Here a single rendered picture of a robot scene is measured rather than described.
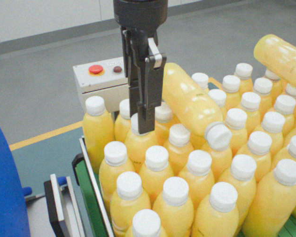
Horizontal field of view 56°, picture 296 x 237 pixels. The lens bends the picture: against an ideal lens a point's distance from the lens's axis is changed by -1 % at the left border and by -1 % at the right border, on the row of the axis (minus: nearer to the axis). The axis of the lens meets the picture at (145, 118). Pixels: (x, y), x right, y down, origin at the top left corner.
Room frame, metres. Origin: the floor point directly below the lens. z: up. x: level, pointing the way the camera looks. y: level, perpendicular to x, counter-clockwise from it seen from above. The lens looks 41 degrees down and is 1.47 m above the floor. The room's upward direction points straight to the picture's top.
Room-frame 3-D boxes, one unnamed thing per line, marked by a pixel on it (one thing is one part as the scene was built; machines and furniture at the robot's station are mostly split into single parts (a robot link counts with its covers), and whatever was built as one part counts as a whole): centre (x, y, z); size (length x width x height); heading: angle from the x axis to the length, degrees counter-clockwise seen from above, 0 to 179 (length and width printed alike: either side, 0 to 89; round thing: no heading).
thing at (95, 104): (0.47, 0.11, 1.10); 0.04 x 0.04 x 0.02
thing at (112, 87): (0.62, 0.08, 1.05); 0.20 x 0.10 x 0.10; 112
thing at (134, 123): (0.39, 0.01, 1.12); 0.04 x 0.04 x 0.02
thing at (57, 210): (0.28, 0.16, 0.99); 0.10 x 0.02 x 0.12; 22
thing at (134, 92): (0.42, 0.02, 1.15); 0.03 x 0.01 x 0.07; 112
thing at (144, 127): (0.37, 0.00, 1.15); 0.03 x 0.01 x 0.07; 112
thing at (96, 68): (0.60, 0.12, 1.11); 0.04 x 0.04 x 0.01
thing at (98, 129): (0.47, 0.11, 1.00); 0.07 x 0.07 x 0.19
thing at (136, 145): (0.39, 0.01, 1.01); 0.07 x 0.07 x 0.19
